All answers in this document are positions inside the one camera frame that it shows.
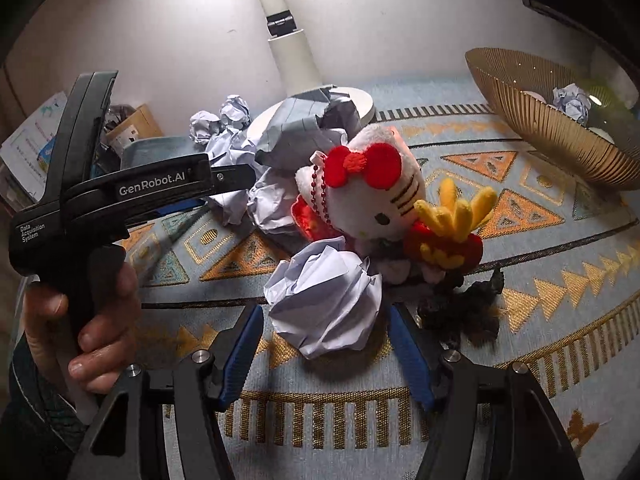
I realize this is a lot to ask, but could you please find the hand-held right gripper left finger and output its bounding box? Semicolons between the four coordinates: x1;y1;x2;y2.
67;304;265;480

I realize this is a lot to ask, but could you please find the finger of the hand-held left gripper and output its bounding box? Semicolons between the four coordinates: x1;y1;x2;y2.
209;162;262;196
37;70;119;209

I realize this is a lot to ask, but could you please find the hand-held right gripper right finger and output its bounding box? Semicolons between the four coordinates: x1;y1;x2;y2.
386;304;586;480

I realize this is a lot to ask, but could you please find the black toy figure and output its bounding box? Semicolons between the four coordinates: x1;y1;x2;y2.
416;267;505;351

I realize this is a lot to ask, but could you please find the grey-blue paper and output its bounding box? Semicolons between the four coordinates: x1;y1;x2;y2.
254;84;362;167

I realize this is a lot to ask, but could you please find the large white paper ball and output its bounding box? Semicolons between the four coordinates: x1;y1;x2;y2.
264;244;385;361

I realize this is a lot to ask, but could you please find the yellow and red fries plush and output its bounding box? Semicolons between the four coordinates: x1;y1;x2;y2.
404;177;498;273

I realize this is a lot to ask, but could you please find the white cat plush red bow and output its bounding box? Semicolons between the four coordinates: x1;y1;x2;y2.
295;122;428;256

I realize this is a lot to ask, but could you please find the gold wire basket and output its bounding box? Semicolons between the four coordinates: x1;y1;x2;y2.
465;47;640;192

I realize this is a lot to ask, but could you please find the person's left forearm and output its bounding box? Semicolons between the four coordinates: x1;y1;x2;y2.
0;335;88;466

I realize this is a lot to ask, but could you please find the person's left hand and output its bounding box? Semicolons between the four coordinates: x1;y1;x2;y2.
22;260;144;396

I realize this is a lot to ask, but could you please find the cardboard box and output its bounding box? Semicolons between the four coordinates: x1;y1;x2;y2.
102;104;165;148

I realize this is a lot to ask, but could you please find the small crumpled white paper ball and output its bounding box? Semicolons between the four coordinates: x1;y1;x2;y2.
189;111;222;145
220;94;252;130

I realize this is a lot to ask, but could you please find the white desk lamp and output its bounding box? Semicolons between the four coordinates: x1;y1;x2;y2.
244;0;377;153

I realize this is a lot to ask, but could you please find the patterned blue and gold mat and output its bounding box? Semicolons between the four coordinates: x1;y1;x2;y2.
65;77;640;480

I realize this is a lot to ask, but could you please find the crumpled lined paper ball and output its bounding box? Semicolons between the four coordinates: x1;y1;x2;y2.
552;84;592;125

